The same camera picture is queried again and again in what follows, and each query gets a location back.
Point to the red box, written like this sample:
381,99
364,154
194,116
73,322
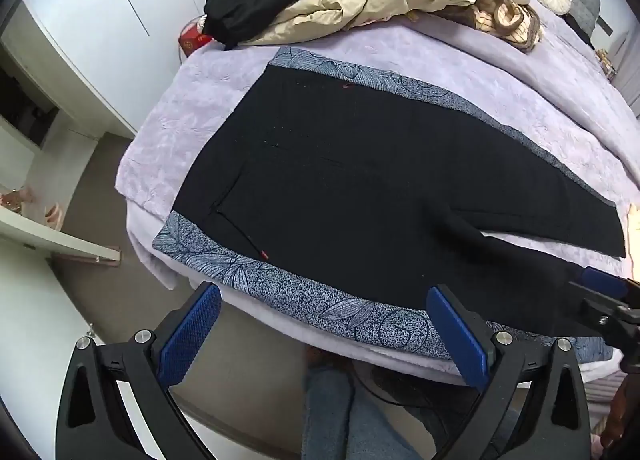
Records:
192,42

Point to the black pants grey patterned stripe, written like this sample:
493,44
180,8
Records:
350,190

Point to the textured lilac blanket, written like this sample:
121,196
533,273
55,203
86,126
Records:
200,90

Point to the white wardrobe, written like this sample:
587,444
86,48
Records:
100,15

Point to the beige jacket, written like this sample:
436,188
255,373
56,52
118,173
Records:
360,0

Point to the white shelf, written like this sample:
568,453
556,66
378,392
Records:
50,235

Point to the smooth lilac bed sheet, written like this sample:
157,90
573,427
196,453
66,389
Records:
575,90

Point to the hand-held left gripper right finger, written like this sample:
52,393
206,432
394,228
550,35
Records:
457,340

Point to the brown striped knit garment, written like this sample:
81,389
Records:
510,20

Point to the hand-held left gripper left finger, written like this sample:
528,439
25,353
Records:
192,335

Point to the peach cloth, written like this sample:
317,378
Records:
634,225

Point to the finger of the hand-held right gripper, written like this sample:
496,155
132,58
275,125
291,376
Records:
600,310
605,277

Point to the person's blue jeans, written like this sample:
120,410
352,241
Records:
340,415

